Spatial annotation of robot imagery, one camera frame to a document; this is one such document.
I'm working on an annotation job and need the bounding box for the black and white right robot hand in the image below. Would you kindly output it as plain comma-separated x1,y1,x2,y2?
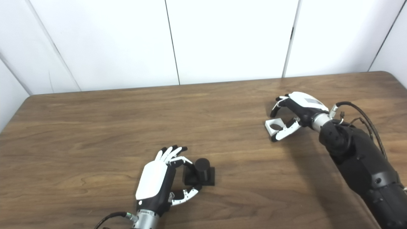
270,92,329,142

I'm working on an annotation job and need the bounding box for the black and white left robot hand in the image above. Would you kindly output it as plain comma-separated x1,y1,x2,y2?
136,145,202,215

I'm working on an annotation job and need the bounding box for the white square piece with hole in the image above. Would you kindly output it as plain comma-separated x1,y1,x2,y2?
265,118,288,137

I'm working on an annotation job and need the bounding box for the black peg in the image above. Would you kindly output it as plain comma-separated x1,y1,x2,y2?
183,158,216,186

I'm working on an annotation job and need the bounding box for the thick black left wrist cable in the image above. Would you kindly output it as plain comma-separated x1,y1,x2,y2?
94,212,139,229

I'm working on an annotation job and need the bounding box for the thick black wrist cable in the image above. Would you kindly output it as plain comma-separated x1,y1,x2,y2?
329,101,388,159
94,212,139,229

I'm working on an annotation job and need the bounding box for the thick black right wrist cable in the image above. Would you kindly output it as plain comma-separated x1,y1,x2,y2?
329,101,388,159

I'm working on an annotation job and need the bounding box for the thin black right wrist wire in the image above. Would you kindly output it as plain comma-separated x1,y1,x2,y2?
339,111,374,140

